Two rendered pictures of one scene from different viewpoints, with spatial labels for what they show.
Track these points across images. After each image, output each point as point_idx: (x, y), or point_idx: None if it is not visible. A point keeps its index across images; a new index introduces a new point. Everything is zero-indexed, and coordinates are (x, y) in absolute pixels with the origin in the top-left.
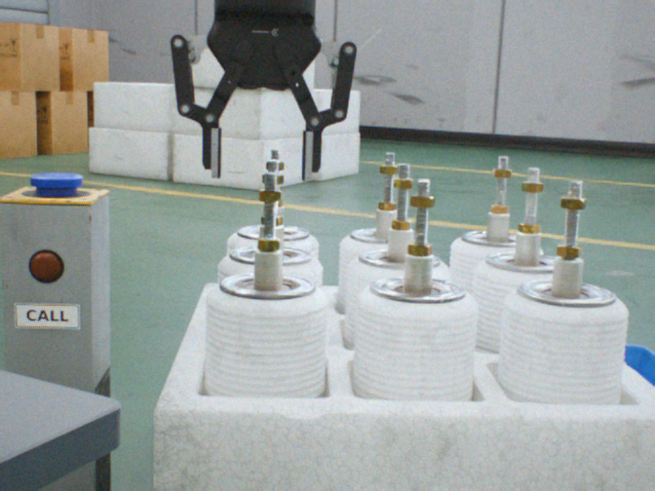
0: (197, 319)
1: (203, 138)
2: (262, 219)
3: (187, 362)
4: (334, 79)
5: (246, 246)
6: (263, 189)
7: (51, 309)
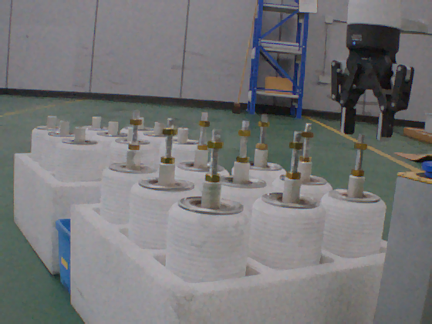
0: (293, 275)
1: (393, 120)
2: (299, 175)
3: (367, 259)
4: (341, 79)
5: (286, 204)
6: (362, 143)
7: None
